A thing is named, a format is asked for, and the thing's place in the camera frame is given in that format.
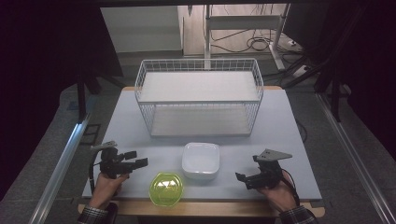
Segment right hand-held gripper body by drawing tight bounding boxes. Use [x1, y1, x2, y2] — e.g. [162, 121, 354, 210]
[246, 148, 293, 190]

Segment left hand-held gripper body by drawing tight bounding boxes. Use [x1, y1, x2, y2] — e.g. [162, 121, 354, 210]
[90, 140, 134, 180]

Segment green translucent plastic bowl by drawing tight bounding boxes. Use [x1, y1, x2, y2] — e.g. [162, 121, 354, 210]
[148, 172, 185, 207]

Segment white square bowl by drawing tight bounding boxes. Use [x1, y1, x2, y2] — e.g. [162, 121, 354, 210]
[181, 142, 220, 181]

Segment white wire shelf rack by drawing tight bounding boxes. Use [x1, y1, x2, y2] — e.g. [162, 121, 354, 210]
[134, 58, 264, 138]

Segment person's right hand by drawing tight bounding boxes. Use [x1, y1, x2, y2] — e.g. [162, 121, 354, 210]
[256, 170, 301, 215]

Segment person's left hand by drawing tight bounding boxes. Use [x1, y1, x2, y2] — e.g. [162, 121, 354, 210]
[89, 172, 130, 210]

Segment person's dark knee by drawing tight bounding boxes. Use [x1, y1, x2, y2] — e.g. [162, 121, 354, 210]
[105, 202, 120, 224]

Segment black metal stand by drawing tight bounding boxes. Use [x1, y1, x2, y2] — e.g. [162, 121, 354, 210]
[75, 69, 106, 124]
[313, 60, 354, 123]

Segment white power strip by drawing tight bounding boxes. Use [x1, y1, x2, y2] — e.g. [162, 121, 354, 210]
[291, 64, 312, 79]

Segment black curtain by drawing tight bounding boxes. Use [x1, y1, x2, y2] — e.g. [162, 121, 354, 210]
[0, 0, 124, 201]
[282, 0, 396, 162]

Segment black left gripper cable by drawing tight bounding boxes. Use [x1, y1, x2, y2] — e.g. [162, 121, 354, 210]
[88, 148, 105, 195]

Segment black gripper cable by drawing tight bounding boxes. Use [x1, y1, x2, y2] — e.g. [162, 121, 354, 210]
[280, 168, 302, 207]
[88, 148, 105, 195]

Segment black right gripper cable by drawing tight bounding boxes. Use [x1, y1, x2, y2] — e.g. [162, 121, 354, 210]
[280, 168, 302, 207]

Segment black floor frame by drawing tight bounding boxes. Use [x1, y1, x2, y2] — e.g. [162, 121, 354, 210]
[78, 123, 103, 147]

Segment aluminium rail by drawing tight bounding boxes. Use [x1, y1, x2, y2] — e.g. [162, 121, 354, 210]
[29, 94, 96, 224]
[315, 92, 396, 224]

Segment black floor cables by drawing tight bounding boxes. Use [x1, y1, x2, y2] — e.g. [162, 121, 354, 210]
[209, 29, 302, 56]

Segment white desk frame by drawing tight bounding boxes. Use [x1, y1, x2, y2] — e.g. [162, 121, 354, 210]
[204, 3, 292, 72]

